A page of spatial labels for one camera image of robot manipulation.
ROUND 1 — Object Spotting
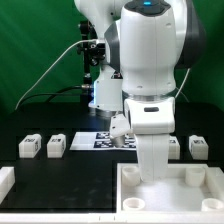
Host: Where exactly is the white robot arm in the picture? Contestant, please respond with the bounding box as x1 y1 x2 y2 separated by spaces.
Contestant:
74 0 205 182

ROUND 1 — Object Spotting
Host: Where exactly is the white obstacle front rail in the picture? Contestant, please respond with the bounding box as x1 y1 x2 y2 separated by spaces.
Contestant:
0 212 224 224

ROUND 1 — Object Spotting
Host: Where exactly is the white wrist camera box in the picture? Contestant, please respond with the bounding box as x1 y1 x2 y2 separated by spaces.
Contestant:
109 114 130 148

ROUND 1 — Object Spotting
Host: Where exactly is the white square tabletop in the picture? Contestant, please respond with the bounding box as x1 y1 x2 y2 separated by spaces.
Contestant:
116 163 224 213

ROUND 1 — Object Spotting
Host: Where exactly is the black camera stand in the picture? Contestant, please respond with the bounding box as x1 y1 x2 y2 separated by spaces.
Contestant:
77 21 110 110

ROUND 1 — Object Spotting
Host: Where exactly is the white cable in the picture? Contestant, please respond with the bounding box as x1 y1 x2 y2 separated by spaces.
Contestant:
14 39 98 110

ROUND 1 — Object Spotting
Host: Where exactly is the white obstacle left piece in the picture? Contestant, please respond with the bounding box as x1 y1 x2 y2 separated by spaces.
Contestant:
0 167 15 204

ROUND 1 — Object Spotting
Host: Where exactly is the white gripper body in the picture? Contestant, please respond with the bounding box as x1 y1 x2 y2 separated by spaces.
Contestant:
124 97 175 182

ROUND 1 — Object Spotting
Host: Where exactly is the black cable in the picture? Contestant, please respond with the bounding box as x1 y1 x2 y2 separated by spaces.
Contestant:
16 85 93 109

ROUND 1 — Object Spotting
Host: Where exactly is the white tag base sheet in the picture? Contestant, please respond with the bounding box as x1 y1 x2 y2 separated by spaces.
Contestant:
70 132 136 151

